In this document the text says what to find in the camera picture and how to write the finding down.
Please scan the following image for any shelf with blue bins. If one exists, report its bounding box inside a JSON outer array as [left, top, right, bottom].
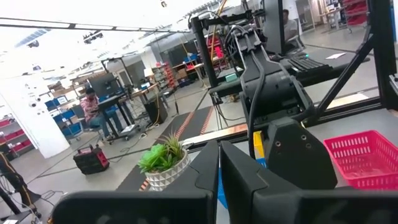
[[45, 96, 84, 139]]

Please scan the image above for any black computer monitor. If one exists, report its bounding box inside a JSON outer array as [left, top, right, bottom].
[[262, 0, 285, 55]]

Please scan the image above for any shelf with red bins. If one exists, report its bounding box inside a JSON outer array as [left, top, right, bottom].
[[0, 116, 35, 158]]

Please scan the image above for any yellow hanging hose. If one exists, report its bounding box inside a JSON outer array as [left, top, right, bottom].
[[210, 0, 228, 60]]

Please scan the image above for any white patterned plant pot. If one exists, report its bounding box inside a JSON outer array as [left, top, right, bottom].
[[144, 149, 191, 192]]

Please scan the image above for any black keyboard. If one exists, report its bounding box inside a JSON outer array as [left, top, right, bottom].
[[287, 57, 333, 74]]

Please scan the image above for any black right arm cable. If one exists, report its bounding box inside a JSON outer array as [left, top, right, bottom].
[[248, 51, 266, 159]]

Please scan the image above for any red plastic basket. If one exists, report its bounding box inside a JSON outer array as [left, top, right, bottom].
[[323, 129, 398, 191]]

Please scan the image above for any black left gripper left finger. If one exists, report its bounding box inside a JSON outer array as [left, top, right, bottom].
[[51, 139, 220, 224]]

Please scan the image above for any black orange-striped floor mat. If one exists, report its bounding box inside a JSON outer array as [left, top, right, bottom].
[[116, 105, 215, 192]]

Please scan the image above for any black aluminium rig frame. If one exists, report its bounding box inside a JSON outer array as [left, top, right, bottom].
[[0, 0, 398, 150]]

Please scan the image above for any rack with red bins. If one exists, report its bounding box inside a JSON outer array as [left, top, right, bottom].
[[341, 0, 369, 34]]

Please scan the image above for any black workstation desk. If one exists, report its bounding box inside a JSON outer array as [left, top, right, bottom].
[[98, 82, 160, 141]]

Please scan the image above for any green artificial succulent plant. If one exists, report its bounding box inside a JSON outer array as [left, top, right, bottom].
[[137, 133, 186, 174]]

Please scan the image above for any black tripod stand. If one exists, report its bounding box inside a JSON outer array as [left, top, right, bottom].
[[0, 152, 43, 224]]

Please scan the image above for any red and black toolbox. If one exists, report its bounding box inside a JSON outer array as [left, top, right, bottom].
[[73, 144, 110, 175]]

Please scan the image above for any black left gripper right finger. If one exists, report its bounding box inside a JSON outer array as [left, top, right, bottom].
[[220, 140, 398, 224]]

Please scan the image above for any white pillar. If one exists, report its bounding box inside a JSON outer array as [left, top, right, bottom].
[[0, 74, 71, 159]]

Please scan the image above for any yellow plastic basket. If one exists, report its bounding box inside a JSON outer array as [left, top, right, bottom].
[[253, 130, 266, 159]]

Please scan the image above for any black computer tower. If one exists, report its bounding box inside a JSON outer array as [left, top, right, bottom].
[[143, 96, 169, 125]]

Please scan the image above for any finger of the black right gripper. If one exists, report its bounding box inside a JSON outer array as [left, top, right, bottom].
[[266, 117, 338, 190]]

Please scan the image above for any seated person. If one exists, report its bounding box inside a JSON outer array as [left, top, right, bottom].
[[80, 87, 124, 139]]

